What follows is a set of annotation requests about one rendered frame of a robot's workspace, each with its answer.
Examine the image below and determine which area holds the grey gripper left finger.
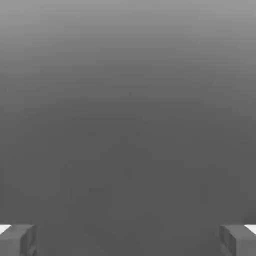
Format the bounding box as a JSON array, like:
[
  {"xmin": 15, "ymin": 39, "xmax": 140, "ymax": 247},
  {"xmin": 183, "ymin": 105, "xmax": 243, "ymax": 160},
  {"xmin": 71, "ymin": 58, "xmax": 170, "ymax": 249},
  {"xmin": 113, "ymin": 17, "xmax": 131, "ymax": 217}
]
[{"xmin": 0, "ymin": 223, "xmax": 38, "ymax": 256}]

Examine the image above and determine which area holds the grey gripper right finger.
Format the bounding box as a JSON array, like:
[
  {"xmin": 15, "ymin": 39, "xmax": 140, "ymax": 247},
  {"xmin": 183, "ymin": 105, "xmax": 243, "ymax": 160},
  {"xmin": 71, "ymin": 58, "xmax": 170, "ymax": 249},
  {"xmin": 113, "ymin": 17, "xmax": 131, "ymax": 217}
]
[{"xmin": 218, "ymin": 223, "xmax": 256, "ymax": 256}]

